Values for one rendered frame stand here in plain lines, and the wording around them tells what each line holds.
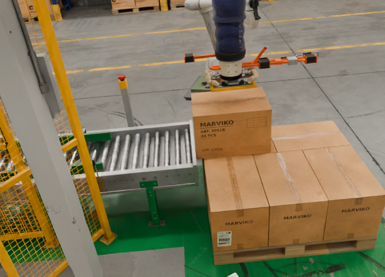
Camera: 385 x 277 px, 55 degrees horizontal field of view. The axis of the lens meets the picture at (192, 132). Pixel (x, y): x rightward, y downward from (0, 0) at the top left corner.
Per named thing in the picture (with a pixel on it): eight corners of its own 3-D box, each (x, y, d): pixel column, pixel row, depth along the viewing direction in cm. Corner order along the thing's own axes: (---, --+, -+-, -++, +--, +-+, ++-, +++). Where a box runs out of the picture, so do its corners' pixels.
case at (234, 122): (196, 159, 301) (192, 116, 280) (194, 133, 335) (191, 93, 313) (270, 152, 300) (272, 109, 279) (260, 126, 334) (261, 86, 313)
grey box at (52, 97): (22, 116, 188) (0, 60, 172) (25, 111, 192) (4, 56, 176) (61, 112, 188) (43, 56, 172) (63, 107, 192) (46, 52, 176)
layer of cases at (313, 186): (213, 252, 270) (210, 212, 249) (203, 168, 355) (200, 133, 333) (377, 236, 270) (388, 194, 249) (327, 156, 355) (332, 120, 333)
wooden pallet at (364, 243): (214, 265, 278) (213, 252, 270) (203, 180, 362) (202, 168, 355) (373, 249, 278) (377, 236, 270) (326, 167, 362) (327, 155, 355)
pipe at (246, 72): (210, 86, 274) (209, 79, 271) (207, 73, 295) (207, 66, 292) (256, 82, 274) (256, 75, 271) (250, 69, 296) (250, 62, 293)
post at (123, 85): (136, 170, 385) (118, 82, 332) (137, 166, 391) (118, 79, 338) (142, 169, 385) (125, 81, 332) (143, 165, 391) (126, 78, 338)
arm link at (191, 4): (197, -4, 326) (205, -7, 336) (180, -2, 336) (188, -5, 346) (199, 12, 332) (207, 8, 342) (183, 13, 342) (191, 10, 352)
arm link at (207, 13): (215, 75, 370) (225, 67, 386) (228, 71, 360) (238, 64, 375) (188, -3, 346) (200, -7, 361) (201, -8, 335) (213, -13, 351)
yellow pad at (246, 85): (211, 92, 274) (210, 86, 272) (209, 86, 283) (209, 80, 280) (256, 87, 275) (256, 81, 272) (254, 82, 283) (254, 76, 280)
